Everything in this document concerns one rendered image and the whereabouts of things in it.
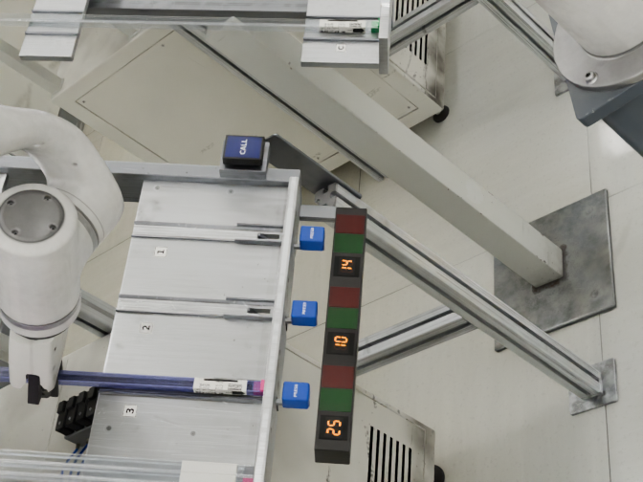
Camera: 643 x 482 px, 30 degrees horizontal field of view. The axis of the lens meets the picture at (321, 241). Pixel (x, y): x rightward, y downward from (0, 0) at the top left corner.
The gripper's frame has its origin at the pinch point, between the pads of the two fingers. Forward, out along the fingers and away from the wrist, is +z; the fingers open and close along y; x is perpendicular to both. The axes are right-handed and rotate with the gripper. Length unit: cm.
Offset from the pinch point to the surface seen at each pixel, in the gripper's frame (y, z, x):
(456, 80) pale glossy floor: -121, 66, 62
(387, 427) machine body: -27, 53, 48
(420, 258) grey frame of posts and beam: -33, 12, 45
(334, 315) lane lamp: -11.6, -3.5, 32.0
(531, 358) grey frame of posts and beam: -32, 33, 67
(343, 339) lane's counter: -8.2, -3.7, 33.3
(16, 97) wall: -192, 179, -58
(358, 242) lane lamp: -22.4, -3.9, 34.2
